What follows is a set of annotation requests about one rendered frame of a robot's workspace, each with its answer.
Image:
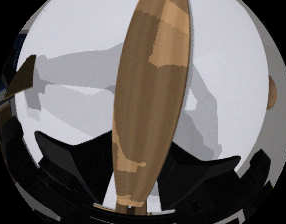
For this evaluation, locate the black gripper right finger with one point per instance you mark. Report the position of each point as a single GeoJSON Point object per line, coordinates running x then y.
{"type": "Point", "coordinates": [183, 173]}

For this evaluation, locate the brown wooden post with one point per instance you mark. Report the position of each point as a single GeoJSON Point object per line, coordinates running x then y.
{"type": "Point", "coordinates": [136, 210]}

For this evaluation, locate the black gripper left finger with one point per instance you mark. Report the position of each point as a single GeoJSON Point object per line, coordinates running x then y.
{"type": "Point", "coordinates": [90, 162]}

